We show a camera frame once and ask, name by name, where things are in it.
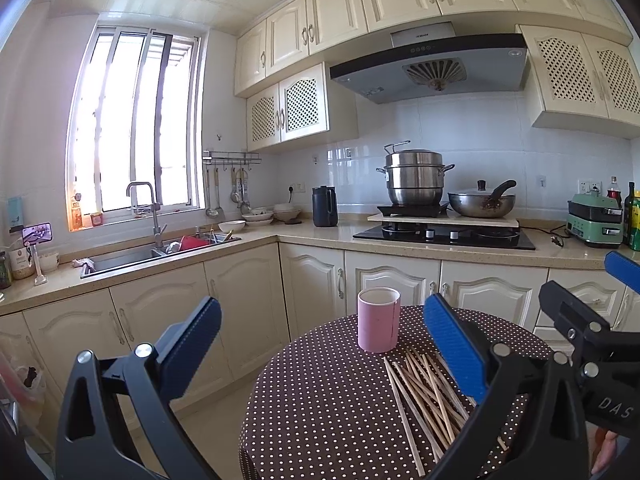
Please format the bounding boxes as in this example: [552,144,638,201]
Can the wooden chopstick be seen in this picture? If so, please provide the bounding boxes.
[425,354,469,420]
[421,354,454,444]
[392,362,444,462]
[395,364,449,451]
[383,356,425,479]
[404,351,465,427]

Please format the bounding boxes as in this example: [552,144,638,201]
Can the right hand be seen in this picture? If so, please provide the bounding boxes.
[591,428,628,476]

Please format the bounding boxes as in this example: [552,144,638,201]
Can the green oil bottle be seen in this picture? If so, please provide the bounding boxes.
[628,191,640,252]

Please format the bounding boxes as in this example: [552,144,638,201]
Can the dark sauce bottle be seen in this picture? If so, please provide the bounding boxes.
[623,181,636,246]

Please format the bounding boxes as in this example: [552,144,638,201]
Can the green countertop appliance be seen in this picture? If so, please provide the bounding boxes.
[566,193,623,248]

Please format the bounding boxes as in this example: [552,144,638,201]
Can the black gas cooktop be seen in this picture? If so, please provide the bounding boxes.
[354,222,536,250]

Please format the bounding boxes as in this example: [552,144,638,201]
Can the stone board over cooktop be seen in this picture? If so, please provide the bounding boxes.
[367,212,520,229]

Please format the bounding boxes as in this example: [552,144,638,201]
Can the red bowl in sink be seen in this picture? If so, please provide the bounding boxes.
[179,236,210,252]

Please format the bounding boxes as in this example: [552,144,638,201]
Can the pink cylindrical utensil holder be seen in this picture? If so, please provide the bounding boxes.
[357,287,401,353]

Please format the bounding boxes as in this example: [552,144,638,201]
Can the brown polka dot tablecloth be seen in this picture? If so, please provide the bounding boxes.
[237,303,554,480]

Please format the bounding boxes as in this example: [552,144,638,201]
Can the phone on stand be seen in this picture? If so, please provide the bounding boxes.
[22,222,53,286]

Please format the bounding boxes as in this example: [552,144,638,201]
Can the chrome sink faucet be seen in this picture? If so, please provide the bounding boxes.
[124,180,167,250]

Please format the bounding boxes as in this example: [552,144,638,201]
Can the black induction cooker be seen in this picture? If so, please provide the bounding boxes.
[378,203,448,218]

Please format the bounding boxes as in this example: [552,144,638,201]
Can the stainless steel steamer pot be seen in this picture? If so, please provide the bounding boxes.
[376,140,456,207]

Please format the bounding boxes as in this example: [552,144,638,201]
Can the range hood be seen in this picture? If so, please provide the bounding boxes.
[330,32,527,104]

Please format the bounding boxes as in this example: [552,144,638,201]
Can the black electric kettle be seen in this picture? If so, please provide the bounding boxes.
[312,185,338,228]

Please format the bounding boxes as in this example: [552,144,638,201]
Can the steel wok with black handle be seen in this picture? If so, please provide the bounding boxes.
[448,179,518,219]

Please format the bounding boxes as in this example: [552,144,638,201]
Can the wall utensil rack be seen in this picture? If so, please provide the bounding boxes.
[202,150,262,166]

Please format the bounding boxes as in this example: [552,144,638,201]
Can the window with frame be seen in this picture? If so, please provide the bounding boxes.
[65,25,203,231]

